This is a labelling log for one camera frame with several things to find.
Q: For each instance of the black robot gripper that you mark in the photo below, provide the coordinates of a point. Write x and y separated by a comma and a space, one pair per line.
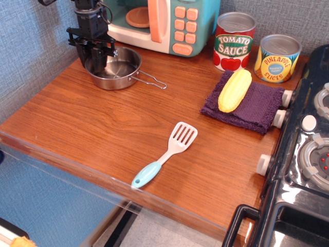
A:
91, 39

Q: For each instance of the small stainless steel pot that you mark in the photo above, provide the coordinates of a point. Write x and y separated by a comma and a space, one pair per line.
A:
121, 71

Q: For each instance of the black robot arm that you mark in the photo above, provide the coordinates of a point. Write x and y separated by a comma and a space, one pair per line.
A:
92, 6

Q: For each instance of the orange microwave turntable plate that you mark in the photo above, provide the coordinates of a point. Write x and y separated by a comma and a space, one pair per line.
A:
138, 17

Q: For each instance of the teal and pink toy microwave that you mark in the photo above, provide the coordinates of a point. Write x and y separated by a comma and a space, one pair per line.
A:
180, 28

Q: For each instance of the tomato sauce can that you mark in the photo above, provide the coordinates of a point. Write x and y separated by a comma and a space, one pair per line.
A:
233, 40

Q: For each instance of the purple folded cloth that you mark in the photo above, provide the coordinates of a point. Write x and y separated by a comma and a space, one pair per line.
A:
256, 111

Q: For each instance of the yellow toy corn cob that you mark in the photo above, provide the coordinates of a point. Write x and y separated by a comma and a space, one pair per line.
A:
234, 90

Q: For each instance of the pineapple slices can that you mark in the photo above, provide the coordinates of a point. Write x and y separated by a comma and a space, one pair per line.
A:
277, 58

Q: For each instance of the white stove knob middle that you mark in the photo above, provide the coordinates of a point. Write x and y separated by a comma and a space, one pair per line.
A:
279, 118

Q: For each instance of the white stove knob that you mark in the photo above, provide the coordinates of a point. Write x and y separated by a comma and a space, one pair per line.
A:
279, 118
286, 98
263, 164

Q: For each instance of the white stove knob upper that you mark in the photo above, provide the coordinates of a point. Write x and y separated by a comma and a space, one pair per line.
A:
286, 98

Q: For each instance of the yellow object at corner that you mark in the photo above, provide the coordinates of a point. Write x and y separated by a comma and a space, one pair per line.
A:
22, 242

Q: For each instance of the white stove knob lower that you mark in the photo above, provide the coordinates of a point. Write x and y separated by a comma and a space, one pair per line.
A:
263, 164

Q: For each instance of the black toy stove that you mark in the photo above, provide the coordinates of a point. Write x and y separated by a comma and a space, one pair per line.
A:
294, 197

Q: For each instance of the white spatula with teal handle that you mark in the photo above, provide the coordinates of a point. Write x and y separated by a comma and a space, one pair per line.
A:
181, 138

